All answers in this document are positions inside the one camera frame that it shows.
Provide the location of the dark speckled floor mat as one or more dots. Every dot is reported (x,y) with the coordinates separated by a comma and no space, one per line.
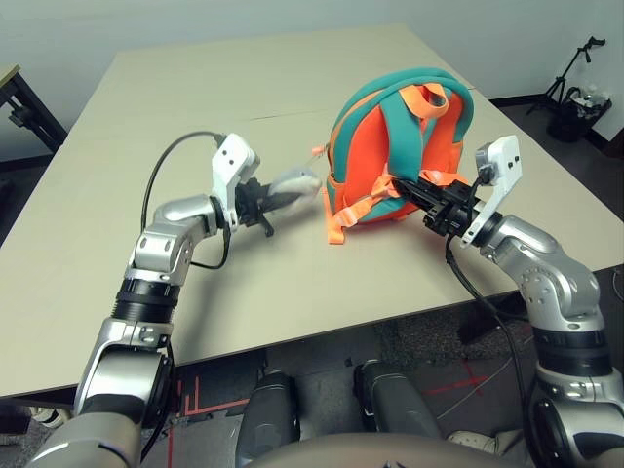
(424,341)

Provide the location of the grey robot leg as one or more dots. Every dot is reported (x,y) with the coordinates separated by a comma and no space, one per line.
(268,414)
(395,404)

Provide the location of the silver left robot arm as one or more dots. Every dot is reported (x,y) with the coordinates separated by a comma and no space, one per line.
(170,234)

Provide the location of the white clog shoe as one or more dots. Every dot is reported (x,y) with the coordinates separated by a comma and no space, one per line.
(478,439)

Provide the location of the grey white plush shark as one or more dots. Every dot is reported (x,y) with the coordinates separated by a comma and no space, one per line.
(297,180)

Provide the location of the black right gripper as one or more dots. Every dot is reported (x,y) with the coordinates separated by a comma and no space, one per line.
(451,209)

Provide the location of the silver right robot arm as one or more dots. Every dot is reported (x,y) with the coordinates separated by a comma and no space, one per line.
(556,278)

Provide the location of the grey robot right leg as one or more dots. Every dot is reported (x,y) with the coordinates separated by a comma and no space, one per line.
(395,404)

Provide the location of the grey robot left leg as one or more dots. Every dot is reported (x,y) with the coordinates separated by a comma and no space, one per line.
(268,414)

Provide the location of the teal orange backpack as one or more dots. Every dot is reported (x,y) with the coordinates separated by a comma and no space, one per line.
(361,161)

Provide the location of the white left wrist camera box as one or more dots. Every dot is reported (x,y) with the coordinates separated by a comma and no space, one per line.
(231,156)

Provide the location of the black framed side table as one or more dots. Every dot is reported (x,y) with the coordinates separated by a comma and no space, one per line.
(10,73)

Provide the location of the black bin with bottles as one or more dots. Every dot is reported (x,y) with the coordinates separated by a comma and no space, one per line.
(565,127)

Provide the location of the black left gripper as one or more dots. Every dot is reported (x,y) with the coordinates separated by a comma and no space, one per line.
(251,205)

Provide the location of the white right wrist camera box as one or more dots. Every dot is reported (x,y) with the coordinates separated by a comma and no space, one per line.
(504,161)

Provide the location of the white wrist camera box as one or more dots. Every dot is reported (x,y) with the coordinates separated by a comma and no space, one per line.
(504,161)
(231,156)

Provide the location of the black tripod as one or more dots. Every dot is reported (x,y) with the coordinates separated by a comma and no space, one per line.
(560,88)

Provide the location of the beige robot torso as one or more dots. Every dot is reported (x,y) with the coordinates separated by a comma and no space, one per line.
(380,456)

